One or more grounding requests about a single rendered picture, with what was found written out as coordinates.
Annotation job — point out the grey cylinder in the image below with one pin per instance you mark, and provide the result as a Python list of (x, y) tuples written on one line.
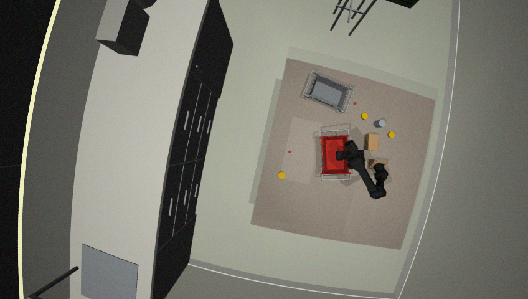
[(379, 123)]

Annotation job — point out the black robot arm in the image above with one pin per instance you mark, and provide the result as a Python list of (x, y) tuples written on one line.
[(357, 162)]

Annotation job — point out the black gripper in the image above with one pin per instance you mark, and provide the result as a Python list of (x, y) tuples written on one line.
[(340, 155)]

